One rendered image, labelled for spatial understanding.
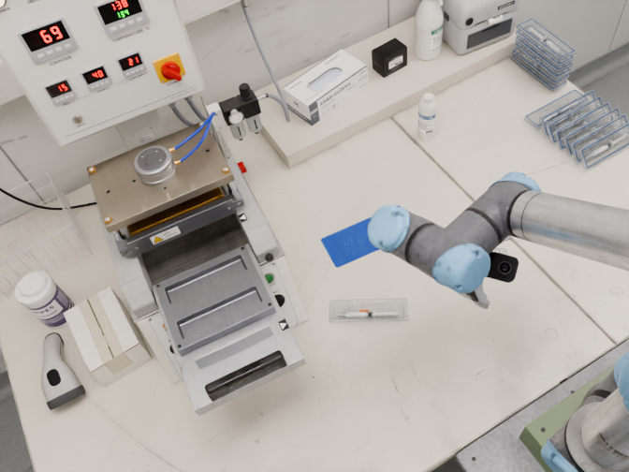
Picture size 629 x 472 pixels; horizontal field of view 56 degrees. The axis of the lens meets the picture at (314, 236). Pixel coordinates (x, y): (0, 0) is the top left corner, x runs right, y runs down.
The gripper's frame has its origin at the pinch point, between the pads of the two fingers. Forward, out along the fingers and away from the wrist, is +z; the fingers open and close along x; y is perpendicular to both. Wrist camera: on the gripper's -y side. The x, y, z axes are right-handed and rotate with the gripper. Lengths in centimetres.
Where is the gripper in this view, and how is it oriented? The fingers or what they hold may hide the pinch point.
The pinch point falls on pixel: (502, 272)
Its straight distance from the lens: 122.4
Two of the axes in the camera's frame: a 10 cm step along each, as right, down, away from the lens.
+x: -3.0, 9.5, -0.3
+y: -6.5, -1.8, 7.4
